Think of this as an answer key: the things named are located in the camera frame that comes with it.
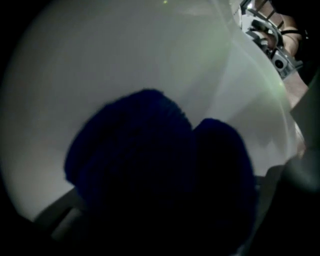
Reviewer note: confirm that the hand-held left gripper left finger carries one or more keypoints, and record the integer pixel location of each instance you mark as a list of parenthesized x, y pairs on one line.
[(57, 217)]

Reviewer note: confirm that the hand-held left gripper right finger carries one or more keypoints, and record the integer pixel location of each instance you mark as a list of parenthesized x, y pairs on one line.
[(270, 200)]

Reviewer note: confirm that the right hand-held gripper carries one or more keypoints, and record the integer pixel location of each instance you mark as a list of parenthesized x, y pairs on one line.
[(277, 60)]

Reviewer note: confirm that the blue cloth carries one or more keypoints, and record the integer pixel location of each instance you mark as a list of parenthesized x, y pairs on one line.
[(155, 175)]

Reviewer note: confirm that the person's right forearm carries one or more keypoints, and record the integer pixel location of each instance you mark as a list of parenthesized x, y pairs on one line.
[(291, 42)]

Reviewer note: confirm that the person's right hand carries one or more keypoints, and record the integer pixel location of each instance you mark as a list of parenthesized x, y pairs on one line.
[(269, 39)]

